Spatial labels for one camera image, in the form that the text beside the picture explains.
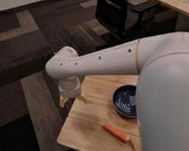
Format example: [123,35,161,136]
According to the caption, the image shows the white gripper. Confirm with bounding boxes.
[58,76,87,108]

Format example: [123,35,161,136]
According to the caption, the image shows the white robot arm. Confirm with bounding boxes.
[45,31,189,151]

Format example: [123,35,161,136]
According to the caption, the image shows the dark blue ceramic bowl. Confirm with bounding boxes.
[112,85,137,119]

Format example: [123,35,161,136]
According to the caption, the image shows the orange carrot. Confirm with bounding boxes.
[103,124,135,149]

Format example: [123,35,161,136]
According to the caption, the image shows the black office chair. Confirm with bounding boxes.
[90,0,165,54]

